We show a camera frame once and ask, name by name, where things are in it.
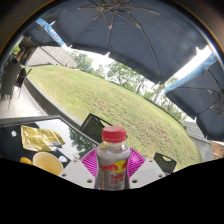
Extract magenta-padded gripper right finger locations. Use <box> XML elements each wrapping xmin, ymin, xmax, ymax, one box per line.
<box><xmin>127</xmin><ymin>147</ymin><xmax>166</xmax><ymax>190</ymax></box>

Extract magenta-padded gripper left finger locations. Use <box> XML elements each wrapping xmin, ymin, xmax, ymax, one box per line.
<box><xmin>59</xmin><ymin>148</ymin><xmax>101</xmax><ymax>190</ymax></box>

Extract red-capped drink bottle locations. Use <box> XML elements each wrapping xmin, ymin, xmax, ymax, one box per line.
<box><xmin>94</xmin><ymin>125</ymin><xmax>132</xmax><ymax>191</ymax></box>

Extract green plastic chair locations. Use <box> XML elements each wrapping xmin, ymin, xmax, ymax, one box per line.
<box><xmin>79</xmin><ymin>113</ymin><xmax>114</xmax><ymax>145</ymax></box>
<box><xmin>153</xmin><ymin>152</ymin><xmax>178</xmax><ymax>175</ymax></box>

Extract yellow foil packet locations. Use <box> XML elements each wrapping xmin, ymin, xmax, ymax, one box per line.
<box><xmin>20</xmin><ymin>124</ymin><xmax>66</xmax><ymax>153</ymax></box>

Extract beige patio umbrella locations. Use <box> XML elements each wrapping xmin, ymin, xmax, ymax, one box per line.
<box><xmin>210</xmin><ymin>140</ymin><xmax>224</xmax><ymax>160</ymax></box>

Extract large navy patio umbrella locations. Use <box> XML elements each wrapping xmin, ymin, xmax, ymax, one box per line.
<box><xmin>164</xmin><ymin>52</ymin><xmax>224</xmax><ymax>142</ymax></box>
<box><xmin>49</xmin><ymin>0</ymin><xmax>209</xmax><ymax>85</ymax></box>

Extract dark wicker chairs group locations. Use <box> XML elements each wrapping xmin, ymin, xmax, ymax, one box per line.
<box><xmin>0</xmin><ymin>59</ymin><xmax>33</xmax><ymax>101</ymax></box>

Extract person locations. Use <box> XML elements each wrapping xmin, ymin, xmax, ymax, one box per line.
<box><xmin>15</xmin><ymin>37</ymin><xmax>37</xmax><ymax>65</ymax></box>

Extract blue umbrella with white trim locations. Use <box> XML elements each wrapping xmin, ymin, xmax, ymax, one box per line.
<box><xmin>22</xmin><ymin>18</ymin><xmax>69</xmax><ymax>48</ymax></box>

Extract cream mug with yellow handle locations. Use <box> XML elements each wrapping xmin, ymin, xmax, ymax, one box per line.
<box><xmin>19</xmin><ymin>151</ymin><xmax>64</xmax><ymax>176</ymax></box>

